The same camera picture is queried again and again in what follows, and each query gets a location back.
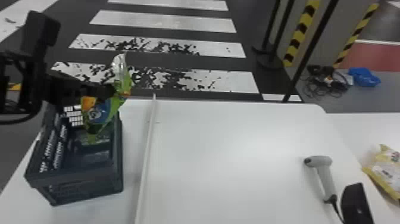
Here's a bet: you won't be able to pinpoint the green snack packet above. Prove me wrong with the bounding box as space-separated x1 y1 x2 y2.
80 52 136 145

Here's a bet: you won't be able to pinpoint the blue bag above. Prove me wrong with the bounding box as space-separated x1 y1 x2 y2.
347 67 382 88

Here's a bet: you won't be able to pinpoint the black post on round foot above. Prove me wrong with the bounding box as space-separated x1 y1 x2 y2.
251 0 296 70

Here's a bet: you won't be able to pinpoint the yellow black striped post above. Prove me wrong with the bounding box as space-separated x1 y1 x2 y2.
282 0 321 68
332 2 381 70

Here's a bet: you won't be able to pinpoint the black cable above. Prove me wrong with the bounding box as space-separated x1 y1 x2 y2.
0 101 43 126

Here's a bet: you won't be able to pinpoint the hand scanner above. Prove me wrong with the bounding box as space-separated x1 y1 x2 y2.
303 155 345 221

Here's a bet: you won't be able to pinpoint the black crate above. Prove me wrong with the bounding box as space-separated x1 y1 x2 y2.
24 99 124 207

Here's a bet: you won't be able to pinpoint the black floor cables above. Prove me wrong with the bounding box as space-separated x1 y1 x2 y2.
302 64 353 99

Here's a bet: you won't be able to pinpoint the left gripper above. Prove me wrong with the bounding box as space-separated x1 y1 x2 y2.
45 70 117 107

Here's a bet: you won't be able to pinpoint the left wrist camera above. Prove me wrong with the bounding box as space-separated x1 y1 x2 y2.
20 10 62 57

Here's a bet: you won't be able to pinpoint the yellow snack packet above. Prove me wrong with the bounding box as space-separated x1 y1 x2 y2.
361 144 400 201

